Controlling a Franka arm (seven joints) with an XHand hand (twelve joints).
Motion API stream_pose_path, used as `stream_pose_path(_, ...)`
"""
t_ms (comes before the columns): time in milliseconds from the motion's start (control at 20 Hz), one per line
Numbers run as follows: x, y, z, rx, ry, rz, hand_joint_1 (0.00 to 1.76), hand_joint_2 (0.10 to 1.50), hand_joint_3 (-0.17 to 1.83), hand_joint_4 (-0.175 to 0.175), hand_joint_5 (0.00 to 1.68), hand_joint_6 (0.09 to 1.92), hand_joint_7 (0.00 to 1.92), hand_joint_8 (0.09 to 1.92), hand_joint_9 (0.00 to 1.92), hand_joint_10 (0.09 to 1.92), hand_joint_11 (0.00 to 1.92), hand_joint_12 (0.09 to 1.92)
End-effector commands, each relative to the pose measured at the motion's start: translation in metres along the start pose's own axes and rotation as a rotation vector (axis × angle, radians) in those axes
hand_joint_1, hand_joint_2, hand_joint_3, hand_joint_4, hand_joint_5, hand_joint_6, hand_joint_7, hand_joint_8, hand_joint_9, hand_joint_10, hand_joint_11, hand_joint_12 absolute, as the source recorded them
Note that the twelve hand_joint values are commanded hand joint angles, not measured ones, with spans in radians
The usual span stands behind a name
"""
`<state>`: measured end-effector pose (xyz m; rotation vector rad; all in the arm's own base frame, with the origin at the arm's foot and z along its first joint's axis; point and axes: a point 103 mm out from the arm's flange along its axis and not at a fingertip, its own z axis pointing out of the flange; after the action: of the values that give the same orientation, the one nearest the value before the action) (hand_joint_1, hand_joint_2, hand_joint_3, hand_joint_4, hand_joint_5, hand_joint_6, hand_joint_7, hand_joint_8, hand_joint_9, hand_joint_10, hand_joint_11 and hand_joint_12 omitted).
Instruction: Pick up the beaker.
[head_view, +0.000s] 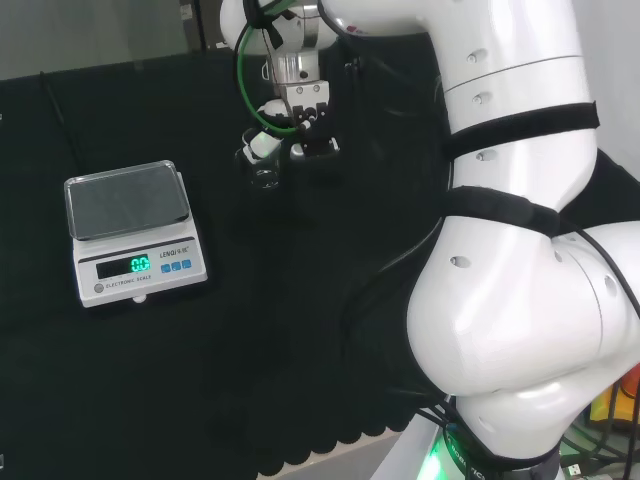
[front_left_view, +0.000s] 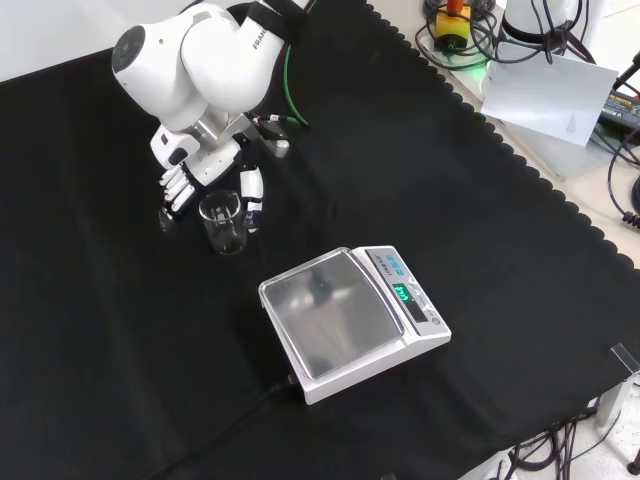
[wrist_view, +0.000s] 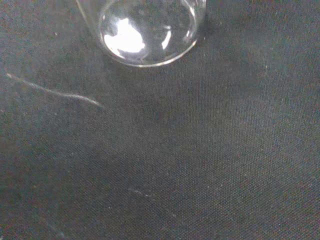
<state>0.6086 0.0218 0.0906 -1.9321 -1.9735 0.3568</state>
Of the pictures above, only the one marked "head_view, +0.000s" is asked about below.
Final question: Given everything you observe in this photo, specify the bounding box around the black bench cloth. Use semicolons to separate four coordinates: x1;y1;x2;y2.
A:
0;34;640;480

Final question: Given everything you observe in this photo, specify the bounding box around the yellow stop button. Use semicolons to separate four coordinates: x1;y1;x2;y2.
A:
588;367;640;427

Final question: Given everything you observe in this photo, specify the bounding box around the clear glass beaker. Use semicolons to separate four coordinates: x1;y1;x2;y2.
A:
234;143;284;192

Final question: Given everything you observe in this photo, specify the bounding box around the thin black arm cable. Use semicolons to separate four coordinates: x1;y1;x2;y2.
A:
341;219;443;351

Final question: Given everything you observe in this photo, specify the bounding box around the green cable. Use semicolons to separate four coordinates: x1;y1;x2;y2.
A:
234;0;301;135

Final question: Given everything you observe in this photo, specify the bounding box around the white electronic balance steel pan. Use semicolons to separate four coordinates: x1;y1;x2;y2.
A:
63;159;209;310

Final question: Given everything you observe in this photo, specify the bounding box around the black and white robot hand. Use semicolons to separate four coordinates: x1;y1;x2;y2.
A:
240;81;342;164

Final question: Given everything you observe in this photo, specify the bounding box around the black balance power cable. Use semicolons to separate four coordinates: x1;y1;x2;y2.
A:
38;70;85;172

